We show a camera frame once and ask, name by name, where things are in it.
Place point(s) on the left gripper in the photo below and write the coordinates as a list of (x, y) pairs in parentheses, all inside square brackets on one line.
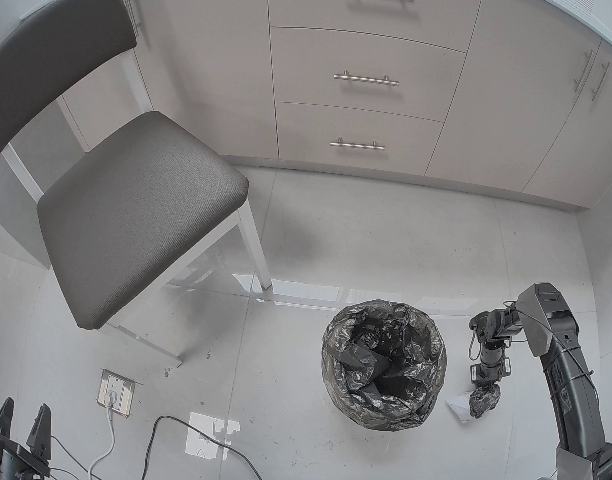
[(11, 460)]

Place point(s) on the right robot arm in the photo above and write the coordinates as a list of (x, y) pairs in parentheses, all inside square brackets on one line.
[(570, 393)]

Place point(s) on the grey padded white chair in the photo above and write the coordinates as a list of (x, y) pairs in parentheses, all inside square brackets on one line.
[(136, 208)]

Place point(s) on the black plastic bag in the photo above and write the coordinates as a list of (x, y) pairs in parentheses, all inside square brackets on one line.
[(346, 358)]

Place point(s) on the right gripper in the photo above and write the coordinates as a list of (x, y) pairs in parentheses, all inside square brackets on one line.
[(491, 368)]

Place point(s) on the black plastic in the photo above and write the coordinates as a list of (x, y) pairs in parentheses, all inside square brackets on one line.
[(485, 400)]

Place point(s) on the white paper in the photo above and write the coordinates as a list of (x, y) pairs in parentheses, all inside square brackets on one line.
[(458, 407)]

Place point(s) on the beige cabinet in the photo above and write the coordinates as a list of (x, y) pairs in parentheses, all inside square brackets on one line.
[(366, 58)]

